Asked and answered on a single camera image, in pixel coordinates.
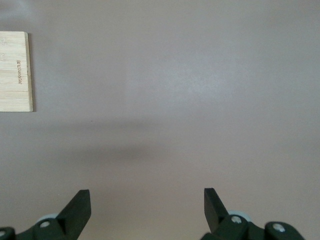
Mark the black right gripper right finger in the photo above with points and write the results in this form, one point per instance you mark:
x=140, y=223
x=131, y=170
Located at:
x=217, y=217

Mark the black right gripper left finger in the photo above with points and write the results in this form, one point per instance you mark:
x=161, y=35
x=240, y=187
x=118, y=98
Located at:
x=72, y=217

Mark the bamboo cutting board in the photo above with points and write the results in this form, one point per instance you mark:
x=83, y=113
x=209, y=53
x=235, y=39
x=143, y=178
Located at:
x=12, y=75

